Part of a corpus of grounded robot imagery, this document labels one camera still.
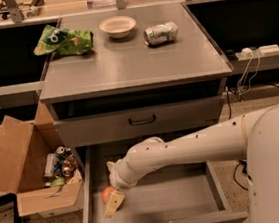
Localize white paper bowl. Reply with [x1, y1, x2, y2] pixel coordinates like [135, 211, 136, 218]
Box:
[99, 16, 137, 39]

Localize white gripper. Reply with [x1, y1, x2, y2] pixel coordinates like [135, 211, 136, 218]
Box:
[104, 159, 138, 217]

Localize green chip bag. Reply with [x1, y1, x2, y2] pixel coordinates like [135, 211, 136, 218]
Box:
[34, 24, 94, 56]

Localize cardboard box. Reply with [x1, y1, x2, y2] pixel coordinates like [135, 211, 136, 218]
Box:
[0, 103, 84, 218]

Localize black power cable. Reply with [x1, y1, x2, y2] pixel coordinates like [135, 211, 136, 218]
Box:
[222, 85, 253, 193]

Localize orange fruit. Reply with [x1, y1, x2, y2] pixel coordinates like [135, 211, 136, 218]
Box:
[102, 186, 115, 203]

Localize white power strip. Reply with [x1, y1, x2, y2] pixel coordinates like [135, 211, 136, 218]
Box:
[236, 45, 279, 60]

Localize open grey lower drawer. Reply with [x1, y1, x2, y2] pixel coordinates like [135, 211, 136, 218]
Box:
[83, 144, 248, 223]

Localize crushed silver can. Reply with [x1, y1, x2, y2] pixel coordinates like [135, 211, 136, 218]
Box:
[144, 21, 178, 46]

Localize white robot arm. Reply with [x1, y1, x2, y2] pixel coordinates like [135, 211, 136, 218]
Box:
[106, 104, 279, 223]

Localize cans in cardboard box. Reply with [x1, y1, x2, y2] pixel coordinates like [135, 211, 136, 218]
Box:
[43, 146, 83, 187]

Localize grey drawer with black handle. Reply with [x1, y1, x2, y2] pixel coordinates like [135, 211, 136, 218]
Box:
[54, 95, 224, 147]

